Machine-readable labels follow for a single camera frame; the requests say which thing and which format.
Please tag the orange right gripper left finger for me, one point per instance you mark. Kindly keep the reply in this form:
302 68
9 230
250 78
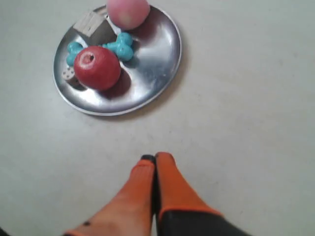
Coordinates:
130 212

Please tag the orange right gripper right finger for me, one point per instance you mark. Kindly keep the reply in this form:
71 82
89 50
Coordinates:
181 212

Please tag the large round metal plate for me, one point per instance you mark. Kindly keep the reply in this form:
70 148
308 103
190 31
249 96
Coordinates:
158 51

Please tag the red toy apple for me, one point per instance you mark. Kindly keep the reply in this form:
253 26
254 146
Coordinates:
97 68

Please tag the small wooden die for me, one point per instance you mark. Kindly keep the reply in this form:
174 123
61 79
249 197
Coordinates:
70 78

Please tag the teal rubber bone toy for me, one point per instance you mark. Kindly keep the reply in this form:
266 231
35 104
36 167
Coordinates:
122 48

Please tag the wooden cube block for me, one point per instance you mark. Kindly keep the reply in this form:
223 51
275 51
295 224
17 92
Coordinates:
95 29

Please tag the pink toy peach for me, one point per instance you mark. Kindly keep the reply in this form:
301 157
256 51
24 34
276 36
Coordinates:
127 14

